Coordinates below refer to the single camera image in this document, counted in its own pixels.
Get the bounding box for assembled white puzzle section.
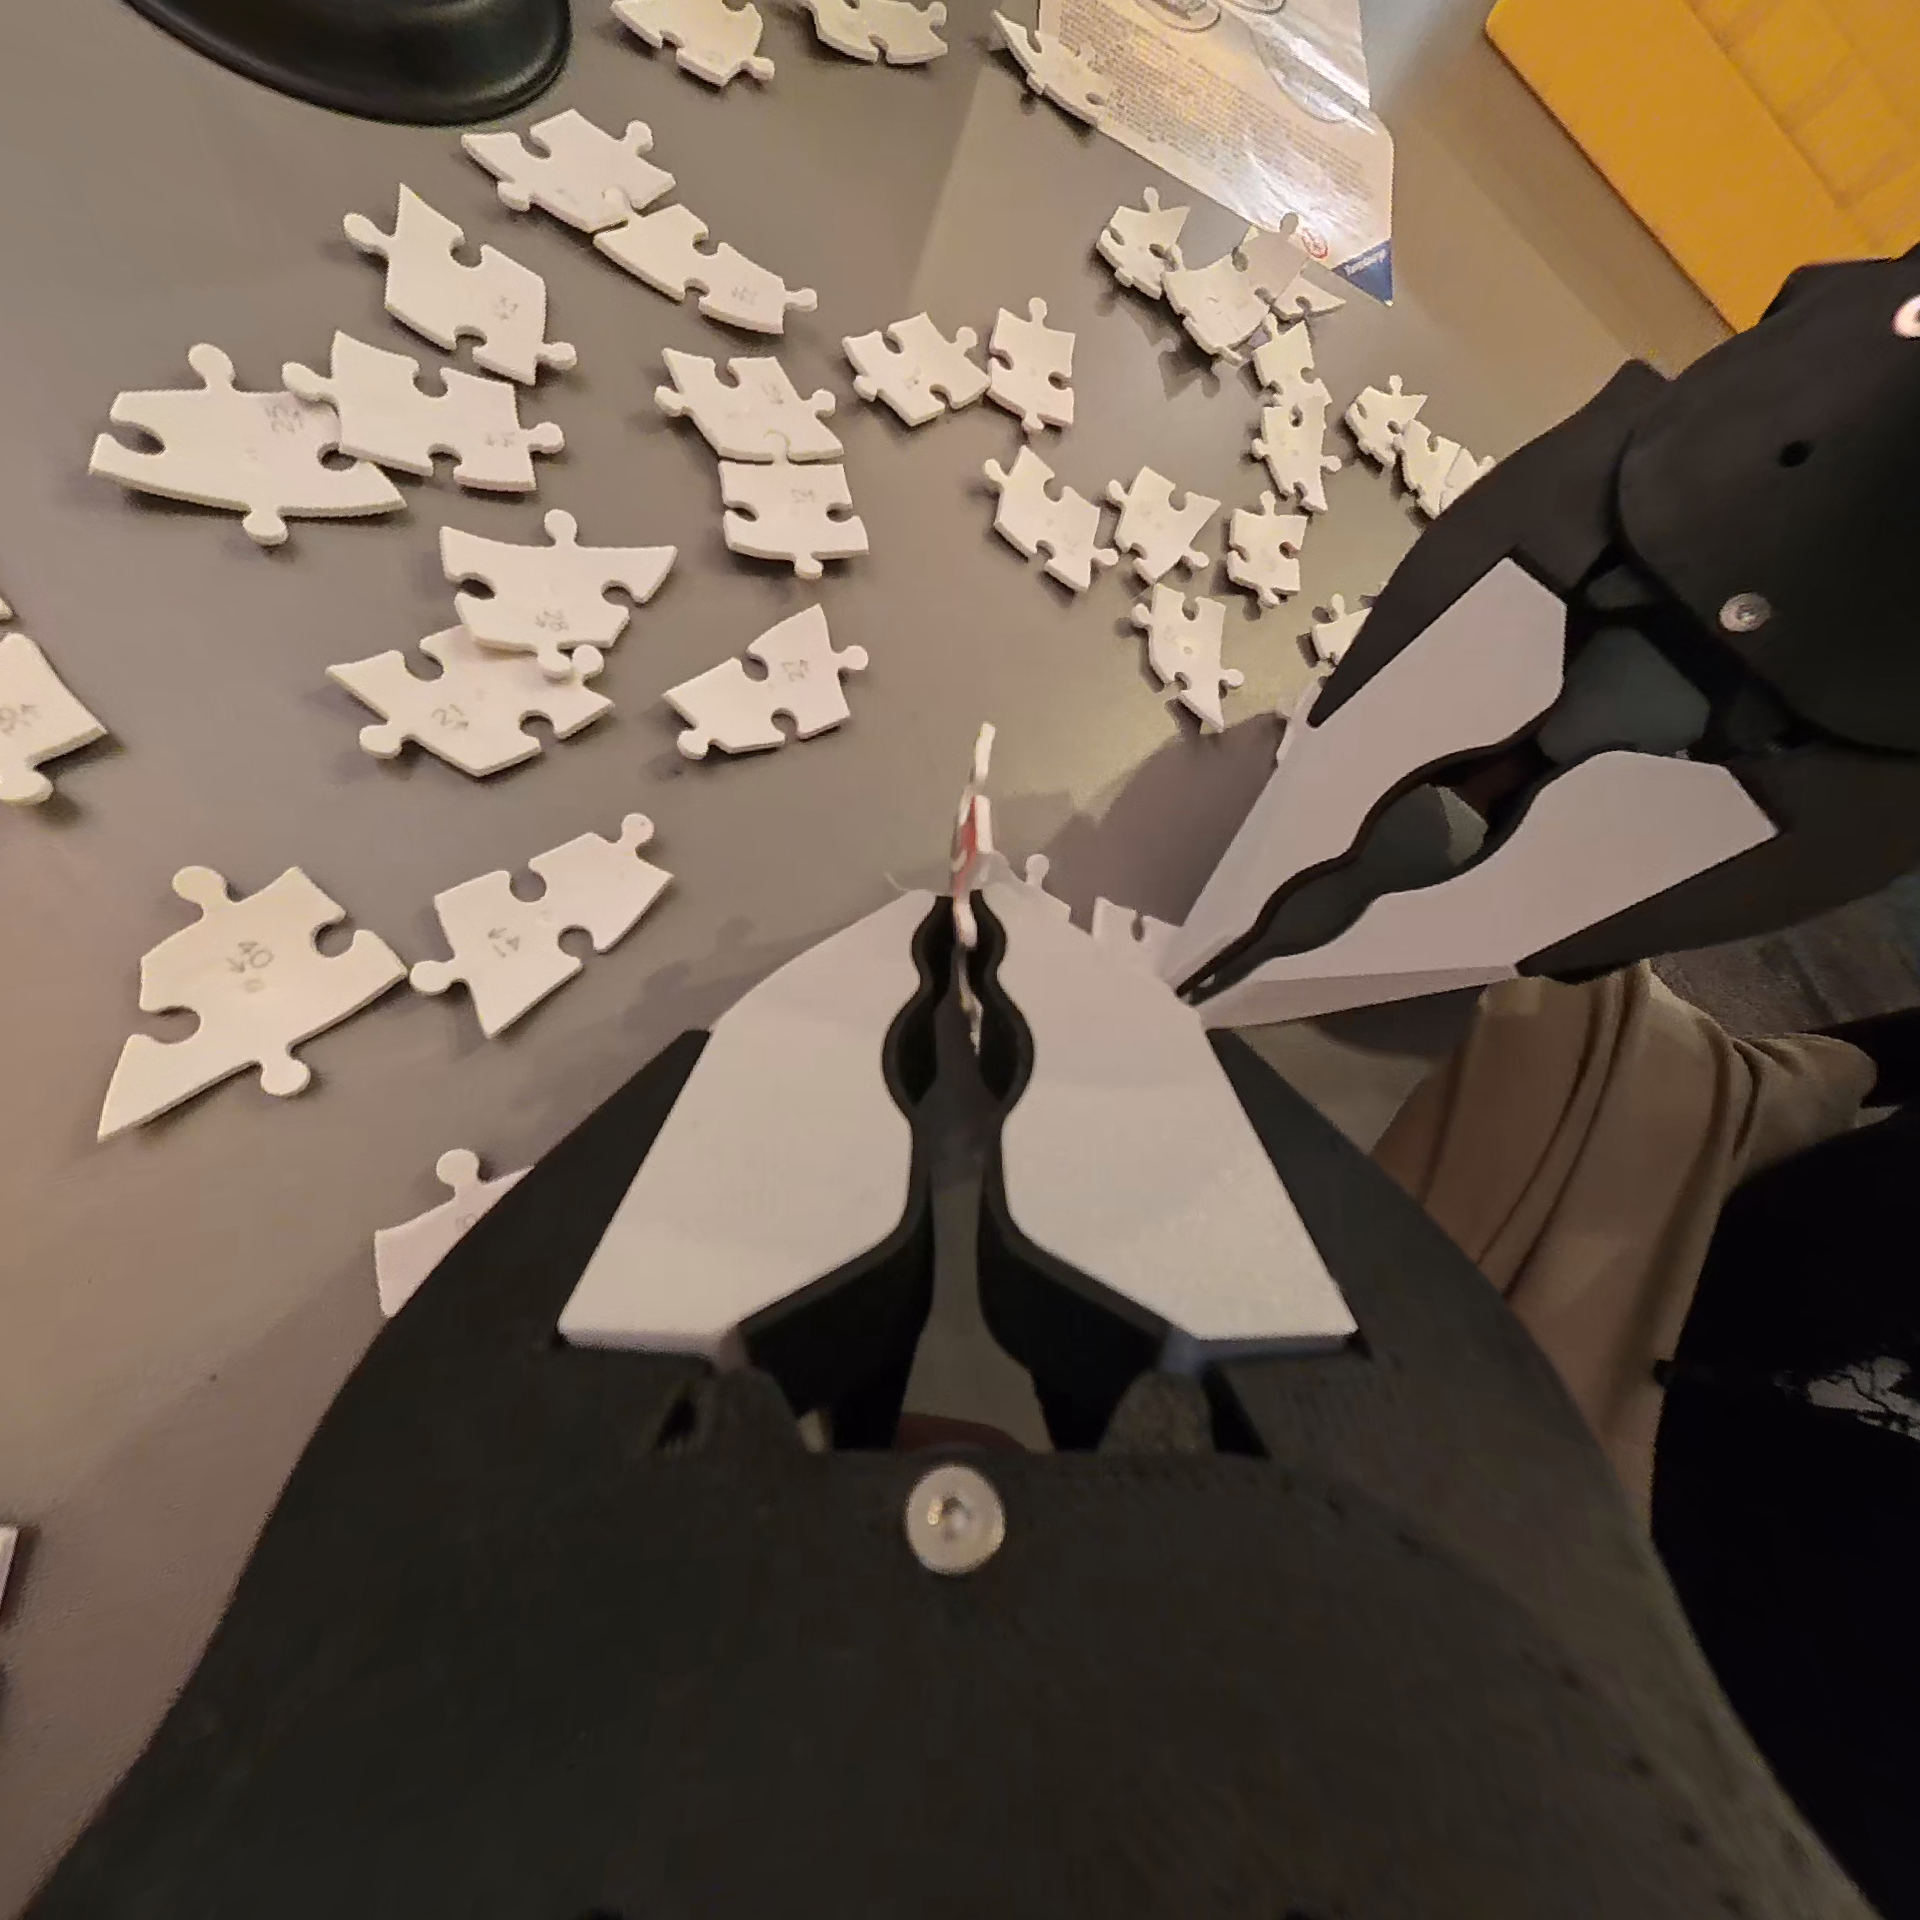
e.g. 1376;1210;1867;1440
885;721;1202;1052

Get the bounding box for yellow plastic bin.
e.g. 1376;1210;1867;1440
1485;0;1920;336

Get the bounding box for folded instruction leaflet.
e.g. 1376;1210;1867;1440
1033;0;1399;311

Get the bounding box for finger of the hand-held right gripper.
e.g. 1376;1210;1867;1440
1159;566;1573;990
1189;745;1782;1031

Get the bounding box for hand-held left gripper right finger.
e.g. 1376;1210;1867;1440
979;884;1365;1371

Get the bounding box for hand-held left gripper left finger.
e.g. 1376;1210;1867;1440
559;896;959;1356

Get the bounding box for scattered loose white puzzle pieces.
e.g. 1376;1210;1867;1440
0;0;1502;1630

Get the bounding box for black round ball stand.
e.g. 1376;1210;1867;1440
126;0;576;128

